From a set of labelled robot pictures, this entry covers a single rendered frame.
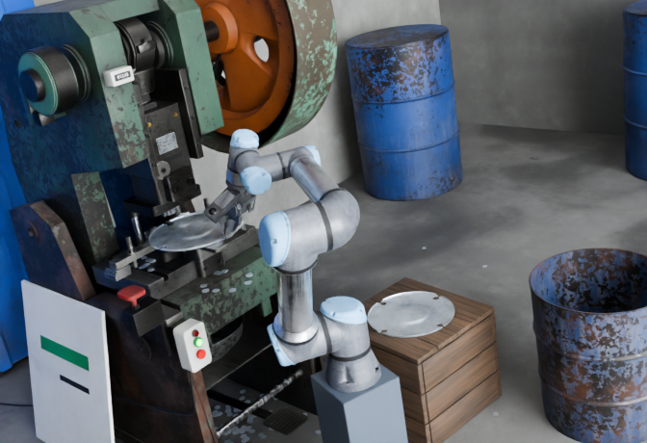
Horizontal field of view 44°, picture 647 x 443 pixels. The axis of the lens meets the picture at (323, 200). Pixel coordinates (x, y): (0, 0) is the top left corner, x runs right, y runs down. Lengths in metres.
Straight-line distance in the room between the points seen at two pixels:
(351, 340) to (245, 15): 1.08
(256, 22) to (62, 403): 1.46
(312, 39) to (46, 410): 1.63
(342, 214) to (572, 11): 3.64
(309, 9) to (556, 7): 3.07
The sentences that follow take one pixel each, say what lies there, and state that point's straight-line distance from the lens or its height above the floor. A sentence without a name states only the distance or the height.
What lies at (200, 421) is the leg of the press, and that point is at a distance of 2.51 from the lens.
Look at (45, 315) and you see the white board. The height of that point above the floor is 0.50.
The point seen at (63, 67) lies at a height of 1.37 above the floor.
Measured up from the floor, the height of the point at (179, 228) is 0.79.
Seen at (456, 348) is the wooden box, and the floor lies 0.30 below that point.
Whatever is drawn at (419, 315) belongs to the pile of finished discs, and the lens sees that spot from 2.70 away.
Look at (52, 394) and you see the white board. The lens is 3.06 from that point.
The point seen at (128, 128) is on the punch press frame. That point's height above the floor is 1.16.
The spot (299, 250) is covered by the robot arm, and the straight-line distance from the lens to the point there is 1.79.
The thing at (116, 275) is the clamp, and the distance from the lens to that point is 2.51.
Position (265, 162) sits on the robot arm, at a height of 1.05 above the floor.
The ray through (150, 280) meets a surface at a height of 0.71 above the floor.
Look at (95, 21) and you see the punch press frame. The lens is 2.32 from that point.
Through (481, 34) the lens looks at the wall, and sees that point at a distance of 5.60.
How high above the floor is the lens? 1.71
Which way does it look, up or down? 21 degrees down
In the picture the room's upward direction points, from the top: 9 degrees counter-clockwise
